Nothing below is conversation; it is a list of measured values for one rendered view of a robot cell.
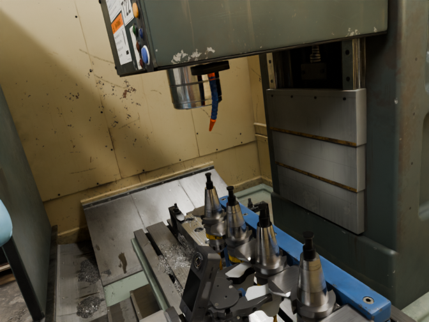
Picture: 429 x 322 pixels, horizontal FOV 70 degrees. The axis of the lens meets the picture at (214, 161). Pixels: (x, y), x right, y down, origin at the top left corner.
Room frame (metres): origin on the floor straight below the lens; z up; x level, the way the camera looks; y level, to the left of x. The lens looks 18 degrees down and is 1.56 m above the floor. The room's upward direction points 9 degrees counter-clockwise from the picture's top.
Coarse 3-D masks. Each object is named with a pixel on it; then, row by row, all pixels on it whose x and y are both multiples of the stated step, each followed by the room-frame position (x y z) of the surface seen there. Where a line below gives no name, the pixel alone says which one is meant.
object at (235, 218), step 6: (228, 204) 0.56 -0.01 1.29; (234, 204) 0.56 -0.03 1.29; (228, 210) 0.56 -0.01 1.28; (234, 210) 0.55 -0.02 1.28; (240, 210) 0.56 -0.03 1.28; (228, 216) 0.55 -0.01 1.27; (234, 216) 0.55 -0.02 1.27; (240, 216) 0.55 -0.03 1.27; (228, 222) 0.55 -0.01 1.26; (234, 222) 0.55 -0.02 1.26; (240, 222) 0.55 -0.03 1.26; (228, 228) 0.55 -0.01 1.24; (234, 228) 0.54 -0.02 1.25; (240, 228) 0.55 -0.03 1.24; (246, 228) 0.56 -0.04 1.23; (228, 234) 0.55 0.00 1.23; (234, 234) 0.54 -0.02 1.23; (240, 234) 0.54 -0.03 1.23
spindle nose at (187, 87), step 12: (168, 72) 0.95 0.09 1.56; (180, 72) 0.92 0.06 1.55; (216, 72) 0.96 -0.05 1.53; (180, 84) 0.92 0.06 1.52; (192, 84) 0.91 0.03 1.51; (204, 84) 0.92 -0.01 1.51; (216, 84) 0.95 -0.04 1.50; (180, 96) 0.93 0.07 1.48; (192, 96) 0.91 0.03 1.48; (204, 96) 0.91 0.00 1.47; (180, 108) 0.93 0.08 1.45; (192, 108) 0.92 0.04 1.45
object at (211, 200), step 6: (204, 192) 0.66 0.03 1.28; (210, 192) 0.65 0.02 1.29; (216, 192) 0.66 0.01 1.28; (204, 198) 0.66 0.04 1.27; (210, 198) 0.65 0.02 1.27; (216, 198) 0.65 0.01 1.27; (204, 204) 0.66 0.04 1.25; (210, 204) 0.65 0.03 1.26; (216, 204) 0.65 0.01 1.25; (204, 210) 0.66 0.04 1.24; (210, 210) 0.65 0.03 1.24; (216, 210) 0.65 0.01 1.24; (210, 216) 0.64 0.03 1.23; (216, 216) 0.64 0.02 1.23
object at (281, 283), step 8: (296, 264) 0.45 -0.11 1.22; (280, 272) 0.43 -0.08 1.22; (288, 272) 0.43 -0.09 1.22; (296, 272) 0.43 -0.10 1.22; (272, 280) 0.42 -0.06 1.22; (280, 280) 0.41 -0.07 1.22; (288, 280) 0.41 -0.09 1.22; (296, 280) 0.41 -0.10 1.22; (272, 288) 0.40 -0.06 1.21; (280, 288) 0.40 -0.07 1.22; (288, 288) 0.39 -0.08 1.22; (288, 296) 0.38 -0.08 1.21
